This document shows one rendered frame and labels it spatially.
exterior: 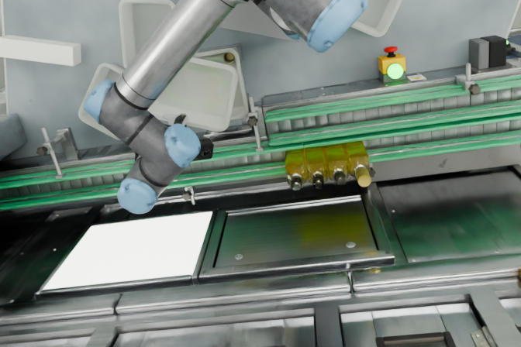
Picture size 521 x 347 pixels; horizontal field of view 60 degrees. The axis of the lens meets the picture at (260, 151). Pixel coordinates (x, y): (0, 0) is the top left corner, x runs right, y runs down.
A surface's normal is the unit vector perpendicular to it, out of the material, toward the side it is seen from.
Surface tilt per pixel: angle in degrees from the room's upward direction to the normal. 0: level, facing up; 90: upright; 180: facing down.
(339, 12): 16
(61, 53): 0
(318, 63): 0
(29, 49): 0
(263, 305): 90
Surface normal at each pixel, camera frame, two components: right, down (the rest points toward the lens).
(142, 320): -0.17, -0.92
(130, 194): -0.09, 0.52
